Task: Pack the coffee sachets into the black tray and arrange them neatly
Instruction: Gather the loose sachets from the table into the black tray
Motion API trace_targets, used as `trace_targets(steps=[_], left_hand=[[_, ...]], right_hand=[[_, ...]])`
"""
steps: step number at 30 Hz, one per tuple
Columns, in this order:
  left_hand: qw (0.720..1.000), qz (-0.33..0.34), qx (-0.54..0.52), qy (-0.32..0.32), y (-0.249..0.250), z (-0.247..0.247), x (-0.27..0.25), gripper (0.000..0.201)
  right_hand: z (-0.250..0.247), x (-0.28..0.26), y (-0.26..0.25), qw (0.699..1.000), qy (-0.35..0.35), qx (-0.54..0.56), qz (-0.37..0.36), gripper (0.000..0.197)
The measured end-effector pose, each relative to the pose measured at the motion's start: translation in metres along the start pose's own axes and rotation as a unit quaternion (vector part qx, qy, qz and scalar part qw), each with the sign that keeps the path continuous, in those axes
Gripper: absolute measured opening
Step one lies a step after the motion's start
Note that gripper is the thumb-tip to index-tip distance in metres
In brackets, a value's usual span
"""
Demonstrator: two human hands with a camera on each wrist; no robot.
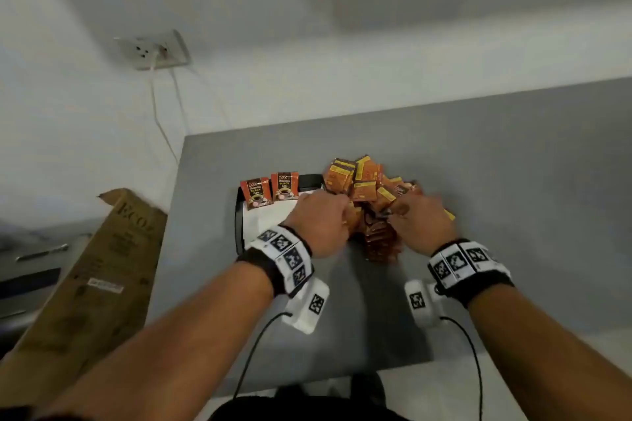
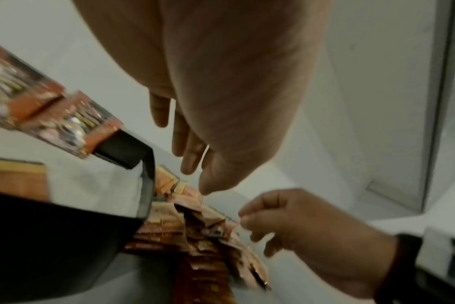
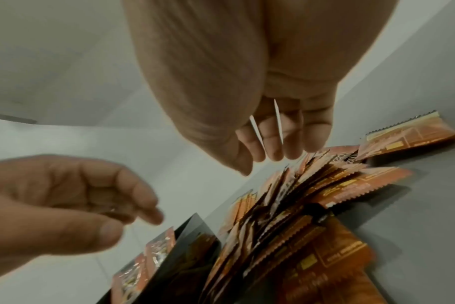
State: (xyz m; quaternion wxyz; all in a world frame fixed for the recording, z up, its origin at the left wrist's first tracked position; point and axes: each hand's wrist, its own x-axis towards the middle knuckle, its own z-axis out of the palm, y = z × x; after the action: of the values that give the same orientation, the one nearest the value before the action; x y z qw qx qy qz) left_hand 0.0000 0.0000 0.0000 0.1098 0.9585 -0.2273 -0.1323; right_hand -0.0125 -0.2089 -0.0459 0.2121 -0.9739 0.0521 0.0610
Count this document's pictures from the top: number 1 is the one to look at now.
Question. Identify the person's right hand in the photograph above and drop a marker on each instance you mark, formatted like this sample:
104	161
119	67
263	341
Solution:
424	226

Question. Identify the person's left hand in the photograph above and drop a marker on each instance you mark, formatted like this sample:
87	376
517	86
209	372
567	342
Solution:
323	223

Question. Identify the coffee sachet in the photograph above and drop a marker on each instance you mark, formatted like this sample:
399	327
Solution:
285	186
256	193

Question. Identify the pile of orange coffee sachets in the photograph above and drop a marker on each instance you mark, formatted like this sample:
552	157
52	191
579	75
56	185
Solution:
365	189

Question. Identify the black tray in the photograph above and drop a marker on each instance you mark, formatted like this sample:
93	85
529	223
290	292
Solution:
239	223

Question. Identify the person's left forearm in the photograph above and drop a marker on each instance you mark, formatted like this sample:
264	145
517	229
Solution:
173	346

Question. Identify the person's right forearm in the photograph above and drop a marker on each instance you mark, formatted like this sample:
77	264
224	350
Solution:
538	351

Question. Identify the person's black clothing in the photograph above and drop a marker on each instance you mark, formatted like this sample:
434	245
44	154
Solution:
321	408

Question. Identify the black wristband with marker tags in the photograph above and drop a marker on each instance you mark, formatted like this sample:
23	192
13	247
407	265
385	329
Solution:
464	267
284	255

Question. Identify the brown cardboard box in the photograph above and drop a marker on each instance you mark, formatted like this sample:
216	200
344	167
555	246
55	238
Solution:
94	297

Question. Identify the grey appliance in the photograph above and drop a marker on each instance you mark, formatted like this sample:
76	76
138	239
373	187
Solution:
29	287

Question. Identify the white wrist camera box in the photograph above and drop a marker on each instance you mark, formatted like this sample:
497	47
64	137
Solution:
308	307
422	302

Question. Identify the white wall socket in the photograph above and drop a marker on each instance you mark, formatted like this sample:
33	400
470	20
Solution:
148	49

